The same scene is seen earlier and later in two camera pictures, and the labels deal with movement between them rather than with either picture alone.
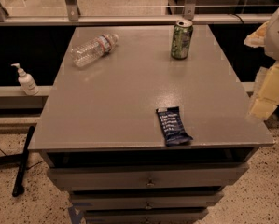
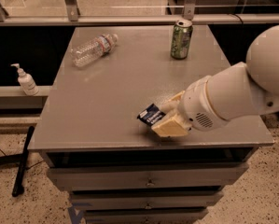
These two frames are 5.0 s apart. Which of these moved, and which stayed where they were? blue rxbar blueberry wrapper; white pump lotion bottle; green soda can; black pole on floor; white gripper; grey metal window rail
Moved: blue rxbar blueberry wrapper; white gripper
Stayed: grey metal window rail; black pole on floor; green soda can; white pump lotion bottle
